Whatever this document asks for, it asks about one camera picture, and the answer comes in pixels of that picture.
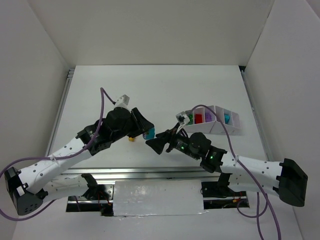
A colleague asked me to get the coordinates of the red rectangular lego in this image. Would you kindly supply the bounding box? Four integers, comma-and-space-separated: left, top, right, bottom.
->
194, 113, 204, 124

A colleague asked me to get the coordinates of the aluminium table rail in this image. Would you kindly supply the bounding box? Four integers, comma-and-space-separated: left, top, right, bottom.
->
61, 167, 220, 182

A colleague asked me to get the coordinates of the teal oval printed lego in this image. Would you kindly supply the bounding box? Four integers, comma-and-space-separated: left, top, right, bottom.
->
142, 127, 156, 141

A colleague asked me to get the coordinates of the white compartment organizer tray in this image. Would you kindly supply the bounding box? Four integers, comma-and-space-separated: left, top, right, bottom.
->
184, 105, 242, 136

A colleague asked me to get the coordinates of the small green square lego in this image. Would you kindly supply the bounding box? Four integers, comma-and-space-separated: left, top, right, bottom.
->
187, 114, 194, 125

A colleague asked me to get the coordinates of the teal and brown lego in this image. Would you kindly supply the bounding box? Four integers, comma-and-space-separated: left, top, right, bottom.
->
223, 113, 231, 124

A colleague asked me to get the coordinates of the white foil-taped panel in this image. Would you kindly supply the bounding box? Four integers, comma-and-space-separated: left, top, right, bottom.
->
113, 179, 205, 217

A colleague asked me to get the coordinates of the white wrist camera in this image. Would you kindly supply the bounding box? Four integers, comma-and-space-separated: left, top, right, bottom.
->
114, 94, 130, 110
175, 111, 190, 134

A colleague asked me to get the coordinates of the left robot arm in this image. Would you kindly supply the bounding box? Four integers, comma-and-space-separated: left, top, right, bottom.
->
0, 107, 154, 220

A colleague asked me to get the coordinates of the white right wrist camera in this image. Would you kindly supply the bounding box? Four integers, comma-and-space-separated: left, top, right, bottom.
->
175, 111, 190, 134

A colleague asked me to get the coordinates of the lilac rectangular lego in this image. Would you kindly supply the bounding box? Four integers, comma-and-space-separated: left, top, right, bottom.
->
205, 112, 215, 123

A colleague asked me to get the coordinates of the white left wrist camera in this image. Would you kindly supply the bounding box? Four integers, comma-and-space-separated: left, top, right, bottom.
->
114, 94, 130, 110

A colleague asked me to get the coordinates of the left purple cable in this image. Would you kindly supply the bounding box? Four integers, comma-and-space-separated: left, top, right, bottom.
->
0, 87, 118, 221

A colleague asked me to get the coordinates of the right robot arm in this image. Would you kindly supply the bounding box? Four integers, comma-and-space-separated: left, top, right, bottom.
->
146, 130, 308, 207

